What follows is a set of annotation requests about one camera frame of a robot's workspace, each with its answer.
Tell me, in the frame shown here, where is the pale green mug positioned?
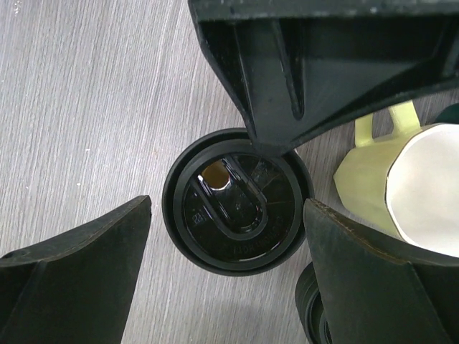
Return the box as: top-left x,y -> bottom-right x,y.
333,101 -> 458,257

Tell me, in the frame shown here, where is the dark green mug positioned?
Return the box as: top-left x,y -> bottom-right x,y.
435,103 -> 459,124

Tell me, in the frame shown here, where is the stack of black lids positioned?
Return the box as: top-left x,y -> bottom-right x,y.
295,262 -> 332,344

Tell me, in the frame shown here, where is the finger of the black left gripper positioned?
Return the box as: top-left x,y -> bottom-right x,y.
189,0 -> 458,156

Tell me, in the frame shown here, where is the black cup lid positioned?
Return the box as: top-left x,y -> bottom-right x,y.
162,128 -> 314,277

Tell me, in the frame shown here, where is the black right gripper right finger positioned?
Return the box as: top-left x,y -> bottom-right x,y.
303,199 -> 458,343

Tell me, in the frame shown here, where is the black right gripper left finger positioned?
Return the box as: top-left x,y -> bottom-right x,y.
1,196 -> 151,343

